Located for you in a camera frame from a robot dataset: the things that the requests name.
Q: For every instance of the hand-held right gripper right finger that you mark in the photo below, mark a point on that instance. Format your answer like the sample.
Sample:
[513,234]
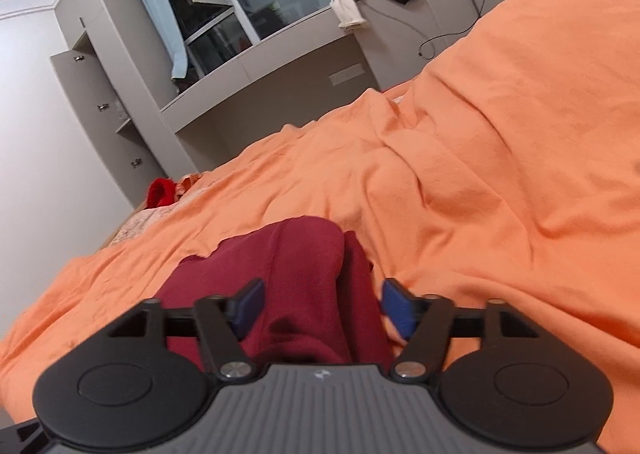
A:
[397,306]

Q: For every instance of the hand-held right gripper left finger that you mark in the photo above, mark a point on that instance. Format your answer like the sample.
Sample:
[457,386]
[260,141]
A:
[250,306]

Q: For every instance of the dark red shirt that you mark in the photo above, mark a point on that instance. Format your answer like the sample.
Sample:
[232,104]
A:
[300,279]

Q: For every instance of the pale patterned bed sheet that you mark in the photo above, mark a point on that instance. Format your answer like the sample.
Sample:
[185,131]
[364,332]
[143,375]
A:
[145,224]

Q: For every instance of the bright red cloth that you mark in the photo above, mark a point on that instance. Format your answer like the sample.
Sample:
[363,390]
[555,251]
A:
[160,193]

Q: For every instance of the orange blanket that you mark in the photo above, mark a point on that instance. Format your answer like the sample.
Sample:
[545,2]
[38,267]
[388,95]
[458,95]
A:
[475,134]

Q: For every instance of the grey window bench cabinet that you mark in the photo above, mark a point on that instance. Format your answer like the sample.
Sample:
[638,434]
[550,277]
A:
[280,84]

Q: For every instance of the white socket plate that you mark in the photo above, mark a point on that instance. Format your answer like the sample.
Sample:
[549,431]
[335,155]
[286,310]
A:
[345,73]

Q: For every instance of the grey wardrobe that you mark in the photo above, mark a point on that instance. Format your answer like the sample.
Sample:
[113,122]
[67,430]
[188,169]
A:
[100,99]

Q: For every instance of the light blue curtain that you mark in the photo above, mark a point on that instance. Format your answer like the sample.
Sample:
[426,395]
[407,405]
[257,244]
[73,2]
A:
[160,14]

